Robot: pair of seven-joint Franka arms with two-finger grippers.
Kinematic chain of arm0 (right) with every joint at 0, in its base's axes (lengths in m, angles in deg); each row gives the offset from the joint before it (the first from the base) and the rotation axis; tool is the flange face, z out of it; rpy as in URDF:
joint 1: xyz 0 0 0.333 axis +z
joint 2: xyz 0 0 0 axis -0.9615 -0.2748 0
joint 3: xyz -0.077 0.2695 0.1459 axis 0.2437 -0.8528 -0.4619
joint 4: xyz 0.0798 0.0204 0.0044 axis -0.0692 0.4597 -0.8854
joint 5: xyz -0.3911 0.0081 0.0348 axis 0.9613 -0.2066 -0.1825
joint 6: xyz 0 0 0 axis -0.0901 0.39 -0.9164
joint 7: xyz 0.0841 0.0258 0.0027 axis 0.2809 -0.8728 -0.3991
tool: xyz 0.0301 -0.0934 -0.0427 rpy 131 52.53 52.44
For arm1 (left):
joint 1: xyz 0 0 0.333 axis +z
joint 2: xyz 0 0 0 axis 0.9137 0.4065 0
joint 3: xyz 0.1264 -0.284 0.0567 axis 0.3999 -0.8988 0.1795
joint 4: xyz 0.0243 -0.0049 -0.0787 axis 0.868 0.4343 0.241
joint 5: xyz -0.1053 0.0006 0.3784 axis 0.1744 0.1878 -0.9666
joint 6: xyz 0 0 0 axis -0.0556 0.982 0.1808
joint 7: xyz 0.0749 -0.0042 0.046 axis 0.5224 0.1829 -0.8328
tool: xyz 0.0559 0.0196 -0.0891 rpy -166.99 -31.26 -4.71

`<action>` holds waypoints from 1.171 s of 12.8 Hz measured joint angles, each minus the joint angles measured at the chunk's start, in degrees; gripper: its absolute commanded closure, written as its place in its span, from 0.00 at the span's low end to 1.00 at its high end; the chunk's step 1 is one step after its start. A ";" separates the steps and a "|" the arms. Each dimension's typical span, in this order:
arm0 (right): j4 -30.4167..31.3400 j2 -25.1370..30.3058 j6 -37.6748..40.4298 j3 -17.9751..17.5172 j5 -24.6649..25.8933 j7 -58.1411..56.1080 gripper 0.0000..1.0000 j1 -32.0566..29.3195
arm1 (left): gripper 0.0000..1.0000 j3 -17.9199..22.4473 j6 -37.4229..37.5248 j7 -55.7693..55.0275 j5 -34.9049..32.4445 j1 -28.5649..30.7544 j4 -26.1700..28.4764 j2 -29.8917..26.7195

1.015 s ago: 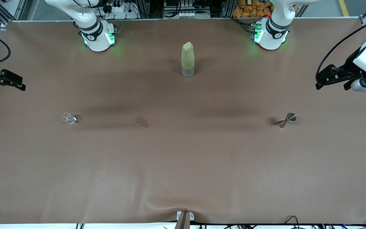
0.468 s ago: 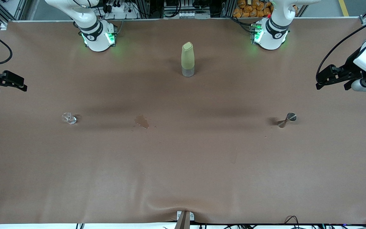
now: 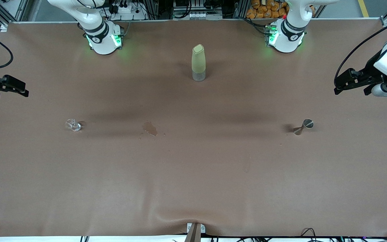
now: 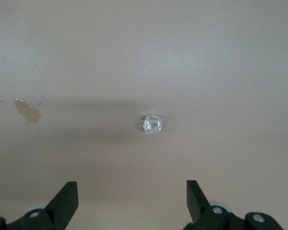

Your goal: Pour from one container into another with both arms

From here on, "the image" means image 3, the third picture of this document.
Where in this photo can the clear glass beaker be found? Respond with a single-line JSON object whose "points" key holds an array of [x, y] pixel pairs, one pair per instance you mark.
{"points": [[74, 125]]}

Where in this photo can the table edge clamp bracket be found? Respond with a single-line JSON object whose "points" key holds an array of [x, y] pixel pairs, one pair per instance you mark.
{"points": [[195, 232]]}

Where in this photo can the brown table mat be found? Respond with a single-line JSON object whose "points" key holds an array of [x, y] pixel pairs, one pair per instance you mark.
{"points": [[193, 174]]}

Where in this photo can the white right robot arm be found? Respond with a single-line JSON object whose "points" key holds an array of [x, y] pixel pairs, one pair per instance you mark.
{"points": [[104, 40]]}

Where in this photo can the spilled liquid stain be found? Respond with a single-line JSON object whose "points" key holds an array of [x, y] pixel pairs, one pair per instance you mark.
{"points": [[149, 128]]}

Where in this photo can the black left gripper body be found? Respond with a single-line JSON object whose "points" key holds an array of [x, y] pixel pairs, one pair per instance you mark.
{"points": [[370, 71]]}

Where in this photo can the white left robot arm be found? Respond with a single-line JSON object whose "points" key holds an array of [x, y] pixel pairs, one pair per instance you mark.
{"points": [[287, 37]]}

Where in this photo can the white power strip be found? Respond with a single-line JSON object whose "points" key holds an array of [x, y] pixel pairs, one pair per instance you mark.
{"points": [[126, 11]]}

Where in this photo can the white socket bar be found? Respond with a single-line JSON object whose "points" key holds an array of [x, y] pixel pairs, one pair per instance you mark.
{"points": [[197, 15]]}

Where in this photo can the aluminium frame profile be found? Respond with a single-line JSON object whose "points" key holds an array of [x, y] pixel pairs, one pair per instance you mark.
{"points": [[7, 13]]}

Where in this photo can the green shaker bottle clear base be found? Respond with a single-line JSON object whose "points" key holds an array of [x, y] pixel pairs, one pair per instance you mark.
{"points": [[198, 62]]}

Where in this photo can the steel double jigger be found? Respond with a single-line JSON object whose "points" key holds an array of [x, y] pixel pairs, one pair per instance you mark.
{"points": [[304, 127]]}

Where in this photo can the orange snack packets pile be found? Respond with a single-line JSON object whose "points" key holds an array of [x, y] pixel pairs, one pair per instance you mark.
{"points": [[267, 10]]}

